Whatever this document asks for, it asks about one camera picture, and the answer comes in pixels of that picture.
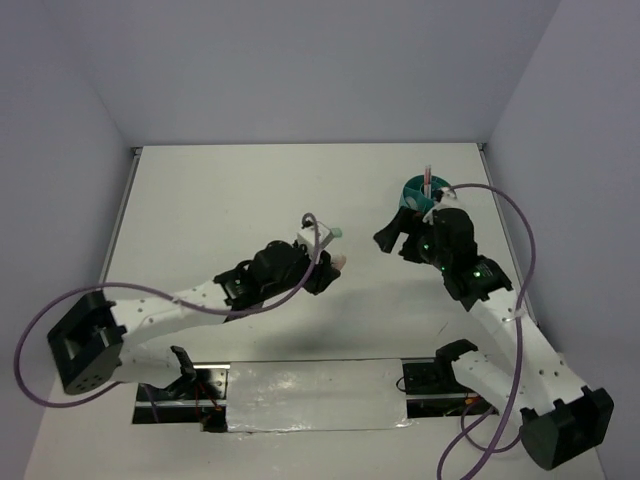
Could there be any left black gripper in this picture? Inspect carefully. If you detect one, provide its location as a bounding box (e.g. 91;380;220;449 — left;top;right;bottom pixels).
263;241;340;300

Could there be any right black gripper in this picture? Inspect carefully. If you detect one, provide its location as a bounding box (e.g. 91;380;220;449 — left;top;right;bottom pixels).
373;205;450;271

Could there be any red transparent pen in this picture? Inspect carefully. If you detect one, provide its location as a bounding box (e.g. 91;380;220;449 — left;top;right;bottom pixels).
423;165;432;199

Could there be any clear tape roll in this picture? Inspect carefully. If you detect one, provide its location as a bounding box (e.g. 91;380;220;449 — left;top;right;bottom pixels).
404;197;421;211

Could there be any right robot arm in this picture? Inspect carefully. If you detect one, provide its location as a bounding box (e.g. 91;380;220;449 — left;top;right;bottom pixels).
374;207;614;470

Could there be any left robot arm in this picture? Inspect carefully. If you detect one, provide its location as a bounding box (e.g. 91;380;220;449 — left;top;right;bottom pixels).
47;241;346;399

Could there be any teal round organizer container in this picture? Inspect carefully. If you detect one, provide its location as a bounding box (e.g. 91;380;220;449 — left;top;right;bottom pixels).
398;175;434;213

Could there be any silver foil tape sheet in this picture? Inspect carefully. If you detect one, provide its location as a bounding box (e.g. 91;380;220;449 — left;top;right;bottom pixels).
226;359;411;433

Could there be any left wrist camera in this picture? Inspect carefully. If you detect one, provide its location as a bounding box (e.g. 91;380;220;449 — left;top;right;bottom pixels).
295;219;336;263

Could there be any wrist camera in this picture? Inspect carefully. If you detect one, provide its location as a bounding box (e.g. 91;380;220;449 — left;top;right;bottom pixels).
422;187;465;224
295;219;336;263

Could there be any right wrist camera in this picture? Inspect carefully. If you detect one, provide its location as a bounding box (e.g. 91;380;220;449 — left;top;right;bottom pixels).
422;187;465;224

